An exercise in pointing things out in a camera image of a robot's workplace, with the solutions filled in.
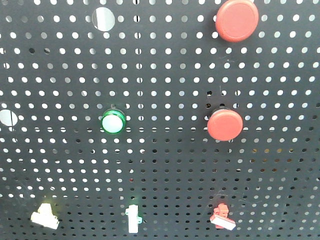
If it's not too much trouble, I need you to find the red mushroom button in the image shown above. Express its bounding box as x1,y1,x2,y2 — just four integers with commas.
207,107,243,142
215,0,259,43

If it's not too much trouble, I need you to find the green illuminated push button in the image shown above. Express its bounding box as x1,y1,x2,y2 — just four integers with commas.
100,108,127,134

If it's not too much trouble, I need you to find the white green-lit rotary switch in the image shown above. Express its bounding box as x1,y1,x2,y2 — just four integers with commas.
125,204,143,234

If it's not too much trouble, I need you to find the black perforated pegboard panel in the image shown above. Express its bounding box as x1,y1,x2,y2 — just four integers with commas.
0,0,320,240

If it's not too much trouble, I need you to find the yellow-lit rotary switch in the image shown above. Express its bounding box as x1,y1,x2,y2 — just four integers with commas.
30,203,59,230

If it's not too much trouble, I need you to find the upper red mushroom button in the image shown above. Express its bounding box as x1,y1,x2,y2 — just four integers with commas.
215,0,259,43

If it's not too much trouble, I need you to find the red rotary switch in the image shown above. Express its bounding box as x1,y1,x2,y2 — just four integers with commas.
209,203,236,231

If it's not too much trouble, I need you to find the lower red mushroom button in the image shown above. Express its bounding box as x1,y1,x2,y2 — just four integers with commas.
207,107,243,142

